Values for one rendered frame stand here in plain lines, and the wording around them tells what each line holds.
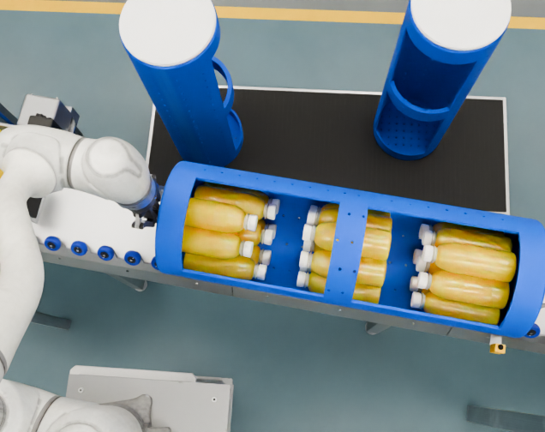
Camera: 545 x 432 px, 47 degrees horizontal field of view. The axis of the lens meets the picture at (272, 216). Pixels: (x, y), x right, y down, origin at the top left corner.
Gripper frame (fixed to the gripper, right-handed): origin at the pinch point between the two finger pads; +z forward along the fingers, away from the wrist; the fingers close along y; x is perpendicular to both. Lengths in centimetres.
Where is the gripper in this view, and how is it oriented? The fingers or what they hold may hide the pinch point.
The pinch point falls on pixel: (156, 216)
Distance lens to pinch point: 151.1
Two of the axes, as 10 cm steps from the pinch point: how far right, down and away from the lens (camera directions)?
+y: -1.9, 9.5, -2.4
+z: 0.4, 2.6, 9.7
